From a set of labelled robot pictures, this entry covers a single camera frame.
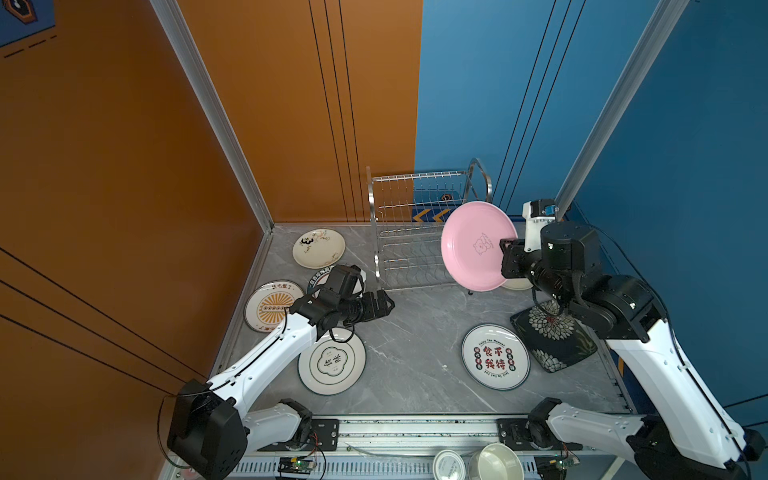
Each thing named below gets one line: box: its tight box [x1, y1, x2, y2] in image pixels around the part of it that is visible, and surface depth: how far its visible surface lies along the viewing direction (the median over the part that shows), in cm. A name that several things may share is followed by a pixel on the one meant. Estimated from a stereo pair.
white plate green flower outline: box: [298, 327, 367, 396], surface depth 85 cm
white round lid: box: [432, 449, 466, 480], surface depth 65 cm
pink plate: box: [440, 201, 519, 292], surface depth 69 cm
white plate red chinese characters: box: [461, 323, 531, 391], surface depth 87 cm
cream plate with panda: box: [292, 228, 346, 270], surface depth 115 cm
